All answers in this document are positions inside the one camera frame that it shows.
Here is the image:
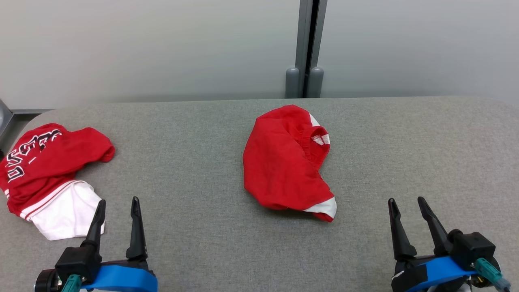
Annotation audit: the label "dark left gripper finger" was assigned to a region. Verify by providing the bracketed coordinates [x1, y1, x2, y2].
[126, 197, 148, 260]
[81, 200, 107, 252]

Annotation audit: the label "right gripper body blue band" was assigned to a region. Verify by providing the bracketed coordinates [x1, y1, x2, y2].
[391, 255, 502, 292]

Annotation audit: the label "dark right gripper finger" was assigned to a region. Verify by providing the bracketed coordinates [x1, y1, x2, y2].
[418, 197, 453, 256]
[388, 198, 417, 261]

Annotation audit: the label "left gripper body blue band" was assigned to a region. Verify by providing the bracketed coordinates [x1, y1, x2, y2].
[81, 260, 159, 292]

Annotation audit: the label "red jersey white sleeves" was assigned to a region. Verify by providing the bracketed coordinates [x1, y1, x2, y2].
[0, 123, 116, 241]

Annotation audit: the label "red shorts white trim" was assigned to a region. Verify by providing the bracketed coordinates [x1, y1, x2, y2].
[242, 105, 337, 223]

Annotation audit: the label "teal left cable connector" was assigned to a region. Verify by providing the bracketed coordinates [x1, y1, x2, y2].
[61, 275, 82, 292]

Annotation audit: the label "teal cable connector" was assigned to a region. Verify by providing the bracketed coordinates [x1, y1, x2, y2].
[474, 258, 511, 292]
[61, 275, 82, 292]

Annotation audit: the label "teal right cable connector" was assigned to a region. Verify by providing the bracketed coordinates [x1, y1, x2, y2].
[474, 258, 511, 292]

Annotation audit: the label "grey metal frame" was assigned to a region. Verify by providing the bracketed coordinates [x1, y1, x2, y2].
[0, 99, 55, 140]

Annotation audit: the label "grey cylindrical post foot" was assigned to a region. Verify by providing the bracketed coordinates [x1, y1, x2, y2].
[307, 67, 324, 99]

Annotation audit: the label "grey partition post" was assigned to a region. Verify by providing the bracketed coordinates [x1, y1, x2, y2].
[295, 0, 328, 99]

